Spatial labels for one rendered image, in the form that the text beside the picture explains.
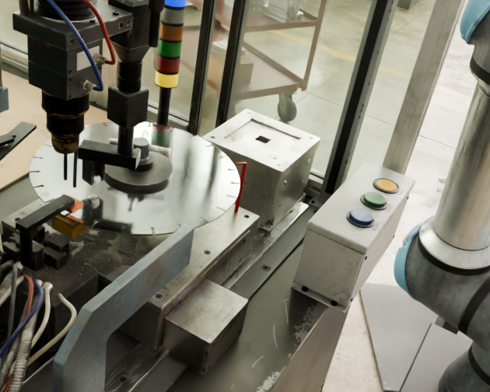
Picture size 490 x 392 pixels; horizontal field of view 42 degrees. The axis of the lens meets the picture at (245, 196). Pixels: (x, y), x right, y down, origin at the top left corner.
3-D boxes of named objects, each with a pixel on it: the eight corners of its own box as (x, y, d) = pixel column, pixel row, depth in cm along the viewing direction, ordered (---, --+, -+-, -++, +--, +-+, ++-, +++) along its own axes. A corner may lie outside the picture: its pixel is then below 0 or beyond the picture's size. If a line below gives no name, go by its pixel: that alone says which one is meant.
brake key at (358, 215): (352, 214, 113) (355, 204, 111) (373, 223, 111) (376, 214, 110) (344, 224, 109) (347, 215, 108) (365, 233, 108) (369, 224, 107)
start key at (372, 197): (365, 197, 118) (369, 188, 117) (386, 205, 117) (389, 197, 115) (358, 206, 115) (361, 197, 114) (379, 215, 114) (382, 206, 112)
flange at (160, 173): (163, 151, 108) (165, 138, 107) (180, 187, 100) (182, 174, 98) (97, 153, 104) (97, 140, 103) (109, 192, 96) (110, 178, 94)
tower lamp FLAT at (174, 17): (169, 15, 122) (170, -1, 120) (188, 22, 120) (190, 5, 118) (155, 19, 118) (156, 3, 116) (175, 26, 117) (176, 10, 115)
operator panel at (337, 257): (346, 218, 136) (365, 159, 128) (394, 239, 133) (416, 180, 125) (290, 287, 115) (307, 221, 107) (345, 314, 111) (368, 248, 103)
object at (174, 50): (166, 47, 125) (167, 32, 123) (185, 54, 124) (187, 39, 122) (152, 52, 122) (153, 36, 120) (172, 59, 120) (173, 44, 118)
